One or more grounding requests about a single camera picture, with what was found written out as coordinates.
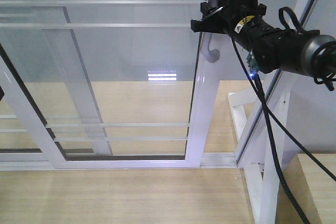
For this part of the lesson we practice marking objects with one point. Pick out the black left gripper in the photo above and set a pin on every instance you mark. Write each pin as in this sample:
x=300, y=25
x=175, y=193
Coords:
x=242, y=20

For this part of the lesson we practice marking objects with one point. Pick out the white sliding glass door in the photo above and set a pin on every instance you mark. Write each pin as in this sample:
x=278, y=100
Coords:
x=138, y=40

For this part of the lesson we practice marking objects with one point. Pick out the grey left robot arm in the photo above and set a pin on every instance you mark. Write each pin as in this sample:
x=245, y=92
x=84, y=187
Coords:
x=292, y=49

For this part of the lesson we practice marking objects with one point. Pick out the aluminium floor track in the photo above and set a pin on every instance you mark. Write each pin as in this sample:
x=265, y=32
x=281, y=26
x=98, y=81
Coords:
x=218, y=160

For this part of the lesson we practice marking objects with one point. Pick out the fixed white glass panel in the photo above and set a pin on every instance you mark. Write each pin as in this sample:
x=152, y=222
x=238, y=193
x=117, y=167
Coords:
x=47, y=65

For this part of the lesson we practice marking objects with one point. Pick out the light wooden box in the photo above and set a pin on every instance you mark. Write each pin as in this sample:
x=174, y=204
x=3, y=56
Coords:
x=313, y=189

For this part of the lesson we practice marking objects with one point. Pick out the light wooden floor platform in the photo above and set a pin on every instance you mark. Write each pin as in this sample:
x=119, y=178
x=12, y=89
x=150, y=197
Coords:
x=196, y=195

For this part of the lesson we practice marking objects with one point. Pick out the white support brace frame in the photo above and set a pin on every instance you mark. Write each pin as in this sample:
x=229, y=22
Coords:
x=297, y=102

